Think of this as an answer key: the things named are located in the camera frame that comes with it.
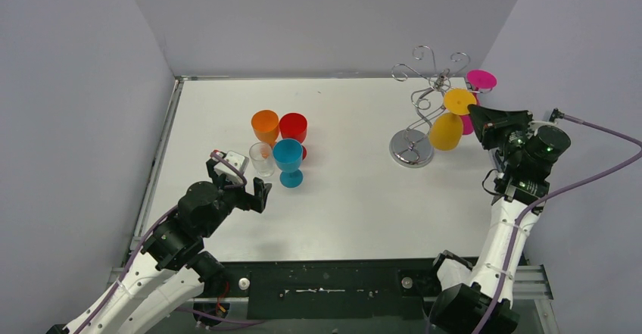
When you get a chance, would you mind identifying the silver wire glass rack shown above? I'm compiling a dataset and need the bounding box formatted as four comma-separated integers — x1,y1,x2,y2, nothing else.
388,45,472,168

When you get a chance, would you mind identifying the yellow wine glass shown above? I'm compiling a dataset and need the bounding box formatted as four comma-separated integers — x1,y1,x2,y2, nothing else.
428,89,476,151

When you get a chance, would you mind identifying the orange wine glass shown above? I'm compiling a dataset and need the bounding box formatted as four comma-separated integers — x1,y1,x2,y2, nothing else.
251,110,279,146

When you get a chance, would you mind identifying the pink wine glass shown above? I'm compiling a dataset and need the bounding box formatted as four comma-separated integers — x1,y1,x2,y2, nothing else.
460,69,497,136

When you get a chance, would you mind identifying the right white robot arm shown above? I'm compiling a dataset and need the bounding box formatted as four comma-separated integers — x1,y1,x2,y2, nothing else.
426,105,571,333

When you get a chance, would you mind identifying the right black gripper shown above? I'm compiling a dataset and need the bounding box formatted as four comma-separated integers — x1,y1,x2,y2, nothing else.
469,106,537,167

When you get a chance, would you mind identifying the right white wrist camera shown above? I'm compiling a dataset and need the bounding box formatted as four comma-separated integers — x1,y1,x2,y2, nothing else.
528,120,557,133

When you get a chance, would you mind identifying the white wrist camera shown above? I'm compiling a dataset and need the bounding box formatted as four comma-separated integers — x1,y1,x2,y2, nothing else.
528,120,557,133
210,150,248,186

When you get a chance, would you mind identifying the blue wine glass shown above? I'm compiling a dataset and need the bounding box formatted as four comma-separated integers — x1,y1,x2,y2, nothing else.
273,139,304,189

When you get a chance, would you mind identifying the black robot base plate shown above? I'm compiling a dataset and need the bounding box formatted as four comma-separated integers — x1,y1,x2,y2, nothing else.
192,258,441,320

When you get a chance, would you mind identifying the clear wine glass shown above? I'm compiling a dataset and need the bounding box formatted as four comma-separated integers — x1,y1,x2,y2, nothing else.
249,142,276,178

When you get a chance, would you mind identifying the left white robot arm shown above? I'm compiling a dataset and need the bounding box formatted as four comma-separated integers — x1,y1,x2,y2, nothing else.
49,151,272,333

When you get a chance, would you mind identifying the red wine glass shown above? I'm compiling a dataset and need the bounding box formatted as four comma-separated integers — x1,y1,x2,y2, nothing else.
279,112,308,159

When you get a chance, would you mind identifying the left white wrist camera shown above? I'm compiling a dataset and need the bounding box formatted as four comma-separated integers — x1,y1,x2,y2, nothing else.
210,150,248,186

